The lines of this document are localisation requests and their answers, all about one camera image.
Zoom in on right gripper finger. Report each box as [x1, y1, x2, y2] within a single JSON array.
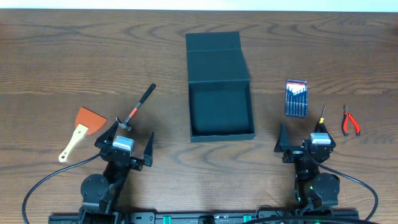
[[314, 126, 336, 146], [274, 123, 290, 152]]

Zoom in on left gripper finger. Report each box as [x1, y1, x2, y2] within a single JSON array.
[[143, 132, 154, 167], [95, 121, 119, 148]]

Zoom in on black yellow screwdriver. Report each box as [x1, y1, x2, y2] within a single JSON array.
[[316, 106, 326, 133]]

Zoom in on small claw hammer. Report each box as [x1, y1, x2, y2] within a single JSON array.
[[116, 83, 156, 131]]

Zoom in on red black pliers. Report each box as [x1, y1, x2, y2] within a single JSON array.
[[341, 105, 361, 136]]

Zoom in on blue precision screwdriver set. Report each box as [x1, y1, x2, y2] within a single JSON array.
[[285, 80, 308, 118]]

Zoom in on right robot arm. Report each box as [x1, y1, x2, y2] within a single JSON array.
[[274, 124, 340, 215]]

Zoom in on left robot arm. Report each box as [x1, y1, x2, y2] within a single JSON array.
[[78, 123, 154, 223]]

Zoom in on dark green open box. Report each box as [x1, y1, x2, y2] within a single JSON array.
[[185, 32, 256, 142]]

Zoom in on orange scraper wooden handle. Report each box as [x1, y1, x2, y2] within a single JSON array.
[[58, 107, 107, 163]]

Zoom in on left black cable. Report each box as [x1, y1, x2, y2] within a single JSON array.
[[21, 152, 103, 224]]

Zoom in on black cable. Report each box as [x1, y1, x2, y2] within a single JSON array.
[[21, 152, 103, 224], [306, 149, 379, 222]]

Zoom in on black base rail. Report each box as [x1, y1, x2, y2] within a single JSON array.
[[48, 210, 360, 224]]

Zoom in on right black cable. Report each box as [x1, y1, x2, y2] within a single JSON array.
[[306, 149, 379, 222]]

